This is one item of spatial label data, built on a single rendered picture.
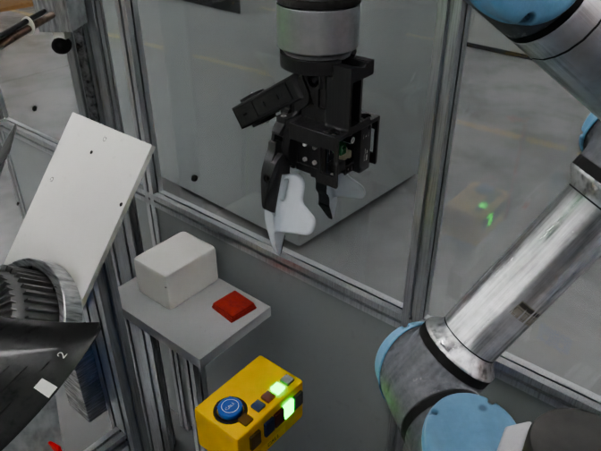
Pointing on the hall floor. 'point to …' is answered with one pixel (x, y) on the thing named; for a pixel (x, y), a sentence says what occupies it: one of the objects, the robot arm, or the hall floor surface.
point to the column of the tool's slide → (131, 248)
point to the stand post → (115, 359)
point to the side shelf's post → (195, 385)
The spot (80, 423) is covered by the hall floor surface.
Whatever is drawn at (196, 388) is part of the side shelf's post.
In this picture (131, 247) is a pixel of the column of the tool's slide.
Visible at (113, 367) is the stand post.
